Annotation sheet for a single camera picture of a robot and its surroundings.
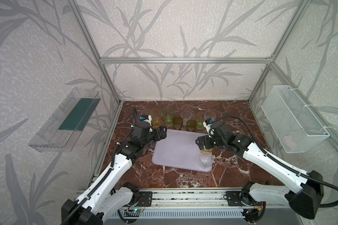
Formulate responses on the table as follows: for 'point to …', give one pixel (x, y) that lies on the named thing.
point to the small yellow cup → (207, 150)
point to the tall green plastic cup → (168, 113)
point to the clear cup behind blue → (148, 111)
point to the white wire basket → (297, 129)
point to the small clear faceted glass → (206, 159)
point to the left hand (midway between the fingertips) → (161, 130)
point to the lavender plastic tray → (179, 149)
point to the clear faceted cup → (186, 116)
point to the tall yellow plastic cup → (157, 118)
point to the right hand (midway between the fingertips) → (201, 138)
